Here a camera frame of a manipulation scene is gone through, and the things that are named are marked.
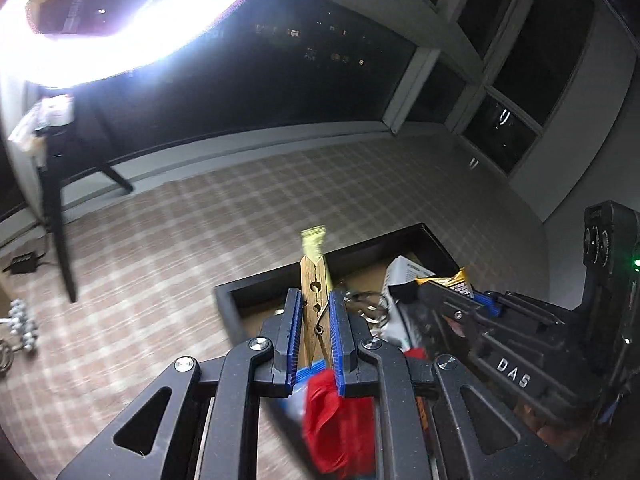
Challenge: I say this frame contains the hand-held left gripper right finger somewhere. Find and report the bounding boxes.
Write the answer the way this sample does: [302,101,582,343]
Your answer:
[327,289,543,480]

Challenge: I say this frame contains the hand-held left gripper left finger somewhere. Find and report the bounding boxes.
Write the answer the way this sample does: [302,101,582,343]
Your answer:
[56,287,307,480]

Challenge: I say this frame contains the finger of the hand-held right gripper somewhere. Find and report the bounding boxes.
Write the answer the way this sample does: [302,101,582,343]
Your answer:
[472,290,581,323]
[417,282,488,346]

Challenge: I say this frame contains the small yellow snack packet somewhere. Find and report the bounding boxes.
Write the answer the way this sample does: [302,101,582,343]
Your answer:
[417,267,475,301]

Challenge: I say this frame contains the wooden clothespin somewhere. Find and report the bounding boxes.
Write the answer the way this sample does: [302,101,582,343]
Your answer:
[299,252,333,366]

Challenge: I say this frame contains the black box container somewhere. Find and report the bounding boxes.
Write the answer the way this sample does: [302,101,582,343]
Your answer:
[214,222,463,356]

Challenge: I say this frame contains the blue white packet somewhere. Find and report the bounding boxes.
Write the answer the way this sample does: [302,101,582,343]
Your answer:
[292,365,331,396]

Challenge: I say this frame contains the white plastic bag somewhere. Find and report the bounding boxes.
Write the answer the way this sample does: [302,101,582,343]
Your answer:
[382,255,436,351]

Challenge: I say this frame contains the red cloth bag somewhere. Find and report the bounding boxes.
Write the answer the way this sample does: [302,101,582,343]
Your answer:
[302,347,426,478]

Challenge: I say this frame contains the yellow stick packet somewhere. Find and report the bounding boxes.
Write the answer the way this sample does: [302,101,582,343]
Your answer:
[300,226,328,261]

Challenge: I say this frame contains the silver bead bunch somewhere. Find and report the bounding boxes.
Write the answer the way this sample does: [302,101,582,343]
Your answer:
[7,299,40,353]

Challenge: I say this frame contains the black tripod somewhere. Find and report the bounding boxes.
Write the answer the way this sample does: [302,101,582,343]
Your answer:
[35,87,135,303]

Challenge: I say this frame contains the black power adapter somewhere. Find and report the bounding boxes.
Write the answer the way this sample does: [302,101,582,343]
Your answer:
[9,252,41,275]

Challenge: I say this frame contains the eyeglasses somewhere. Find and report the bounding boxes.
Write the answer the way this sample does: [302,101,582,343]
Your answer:
[0,337,18,376]

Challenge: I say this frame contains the metal key ring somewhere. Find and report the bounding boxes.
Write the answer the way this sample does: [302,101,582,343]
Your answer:
[345,287,396,323]

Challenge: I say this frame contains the white ring light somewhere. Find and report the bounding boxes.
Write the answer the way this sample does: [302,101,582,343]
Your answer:
[0,0,286,93]

